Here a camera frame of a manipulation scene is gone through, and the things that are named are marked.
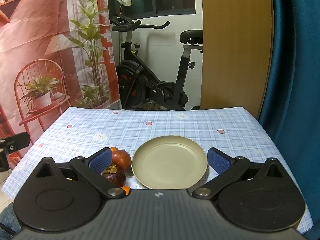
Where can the blue curtain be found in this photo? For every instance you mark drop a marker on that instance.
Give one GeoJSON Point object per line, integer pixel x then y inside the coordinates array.
{"type": "Point", "coordinates": [295, 80]}

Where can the black exercise bike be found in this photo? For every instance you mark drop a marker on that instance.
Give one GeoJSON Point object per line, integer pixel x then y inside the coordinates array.
{"type": "Point", "coordinates": [140, 80]}

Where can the red apple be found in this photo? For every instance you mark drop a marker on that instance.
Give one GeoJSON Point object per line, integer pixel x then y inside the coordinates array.
{"type": "Point", "coordinates": [122, 158]}

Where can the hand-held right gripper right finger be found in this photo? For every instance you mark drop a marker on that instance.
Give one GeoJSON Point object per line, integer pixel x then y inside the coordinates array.
{"type": "Point", "coordinates": [220, 162]}

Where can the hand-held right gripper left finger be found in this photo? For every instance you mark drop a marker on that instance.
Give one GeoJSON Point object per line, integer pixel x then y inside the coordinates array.
{"type": "Point", "coordinates": [100, 158]}

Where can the dark purple mangosteen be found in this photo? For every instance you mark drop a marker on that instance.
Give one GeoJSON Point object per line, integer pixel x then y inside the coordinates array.
{"type": "Point", "coordinates": [116, 178]}

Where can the blue plaid tablecloth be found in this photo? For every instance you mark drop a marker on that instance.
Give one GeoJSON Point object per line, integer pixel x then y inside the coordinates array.
{"type": "Point", "coordinates": [150, 127]}

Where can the wooden board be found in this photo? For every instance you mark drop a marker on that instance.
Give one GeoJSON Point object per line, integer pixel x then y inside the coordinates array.
{"type": "Point", "coordinates": [237, 50]}

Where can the printed backdrop cloth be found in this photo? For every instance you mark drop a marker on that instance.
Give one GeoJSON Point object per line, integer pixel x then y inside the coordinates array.
{"type": "Point", "coordinates": [50, 42]}

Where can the small orange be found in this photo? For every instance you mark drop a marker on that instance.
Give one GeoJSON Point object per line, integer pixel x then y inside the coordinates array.
{"type": "Point", "coordinates": [125, 190]}
{"type": "Point", "coordinates": [114, 149]}

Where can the blue rug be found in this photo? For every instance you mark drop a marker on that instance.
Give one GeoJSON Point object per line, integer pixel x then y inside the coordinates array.
{"type": "Point", "coordinates": [8, 217]}

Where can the beige round plate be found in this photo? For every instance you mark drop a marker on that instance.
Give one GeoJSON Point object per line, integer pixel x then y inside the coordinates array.
{"type": "Point", "coordinates": [170, 162]}

